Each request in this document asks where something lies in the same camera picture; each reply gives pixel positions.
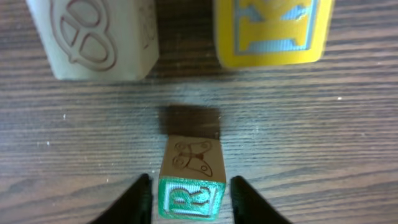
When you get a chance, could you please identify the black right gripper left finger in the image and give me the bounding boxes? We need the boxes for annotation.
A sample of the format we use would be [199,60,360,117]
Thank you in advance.
[90,174,153,224]

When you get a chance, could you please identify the yellow K block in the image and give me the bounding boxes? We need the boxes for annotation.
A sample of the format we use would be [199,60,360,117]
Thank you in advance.
[213,0,335,68]

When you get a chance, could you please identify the white block red trim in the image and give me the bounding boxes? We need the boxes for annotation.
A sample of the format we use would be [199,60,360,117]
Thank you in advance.
[26,0,160,81]

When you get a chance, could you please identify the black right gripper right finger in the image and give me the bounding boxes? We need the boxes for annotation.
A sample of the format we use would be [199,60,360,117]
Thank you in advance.
[230,175,291,224]

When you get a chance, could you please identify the white block red letter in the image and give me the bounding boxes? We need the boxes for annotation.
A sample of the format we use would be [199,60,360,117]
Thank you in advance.
[158,135,227,221]

